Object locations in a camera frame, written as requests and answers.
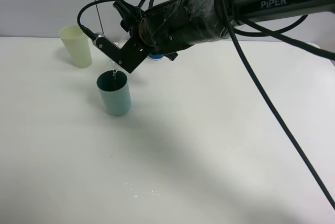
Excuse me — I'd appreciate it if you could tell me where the clear green-label water bottle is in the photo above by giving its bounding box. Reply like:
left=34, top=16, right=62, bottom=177
left=107, top=32, right=130, bottom=74

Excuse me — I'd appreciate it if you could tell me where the black camera cable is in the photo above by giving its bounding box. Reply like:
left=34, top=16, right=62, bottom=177
left=76, top=0, right=335, bottom=209

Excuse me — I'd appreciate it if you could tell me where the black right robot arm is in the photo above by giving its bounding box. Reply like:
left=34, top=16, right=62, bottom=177
left=114, top=0, right=334, bottom=60

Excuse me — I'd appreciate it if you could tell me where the teal blue plastic cup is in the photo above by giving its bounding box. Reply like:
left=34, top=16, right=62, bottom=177
left=96, top=70, right=131, bottom=116

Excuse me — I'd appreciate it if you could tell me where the blue sleeved white paper cup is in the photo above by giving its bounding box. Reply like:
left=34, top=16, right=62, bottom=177
left=148, top=53, right=164, bottom=61

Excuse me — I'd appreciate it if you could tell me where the pale yellow plastic cup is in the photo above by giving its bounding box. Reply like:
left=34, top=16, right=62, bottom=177
left=59, top=25, right=92, bottom=69

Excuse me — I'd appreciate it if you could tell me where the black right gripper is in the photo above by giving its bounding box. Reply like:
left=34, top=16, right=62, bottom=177
left=113, top=0, right=195, bottom=61

